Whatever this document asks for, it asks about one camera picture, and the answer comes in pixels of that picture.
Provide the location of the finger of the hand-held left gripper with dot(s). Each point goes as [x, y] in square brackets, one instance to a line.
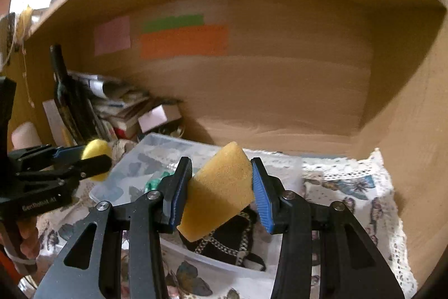
[94, 164]
[68, 152]

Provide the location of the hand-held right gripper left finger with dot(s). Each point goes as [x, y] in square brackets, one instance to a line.
[177, 195]

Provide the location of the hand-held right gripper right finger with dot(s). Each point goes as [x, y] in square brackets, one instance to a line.
[262, 202]

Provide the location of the yellow round sponge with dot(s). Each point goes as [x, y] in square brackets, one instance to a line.
[94, 149]

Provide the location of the yellow wedge sponge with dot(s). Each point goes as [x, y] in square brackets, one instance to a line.
[220, 194]

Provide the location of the clear plastic storage box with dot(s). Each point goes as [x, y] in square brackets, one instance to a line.
[213, 264]

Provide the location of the green soft item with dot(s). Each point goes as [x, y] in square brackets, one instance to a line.
[154, 184]

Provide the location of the person's left hand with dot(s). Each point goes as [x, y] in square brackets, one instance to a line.
[28, 239]

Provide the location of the white paper sheet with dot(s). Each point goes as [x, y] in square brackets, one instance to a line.
[52, 118]

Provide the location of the white roll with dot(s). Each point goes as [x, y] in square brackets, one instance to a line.
[25, 136]

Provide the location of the dark upright object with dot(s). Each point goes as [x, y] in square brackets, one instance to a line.
[64, 88]

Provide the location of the stack of books and papers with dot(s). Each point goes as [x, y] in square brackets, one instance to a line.
[119, 103]

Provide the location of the small pink white box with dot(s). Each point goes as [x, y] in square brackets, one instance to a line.
[159, 117]

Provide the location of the butterfly printed lace cloth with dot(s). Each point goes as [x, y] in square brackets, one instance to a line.
[350, 187]

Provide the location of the pink paper note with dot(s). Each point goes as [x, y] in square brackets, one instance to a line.
[112, 34]

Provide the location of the wooden shelf cabinet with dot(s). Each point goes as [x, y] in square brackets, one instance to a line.
[280, 74]

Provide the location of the orange paper sheet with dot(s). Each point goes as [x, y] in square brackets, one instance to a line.
[183, 41]

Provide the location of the brown card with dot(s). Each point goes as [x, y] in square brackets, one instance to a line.
[5, 4]

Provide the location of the green paper strip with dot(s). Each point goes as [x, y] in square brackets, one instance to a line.
[173, 23]

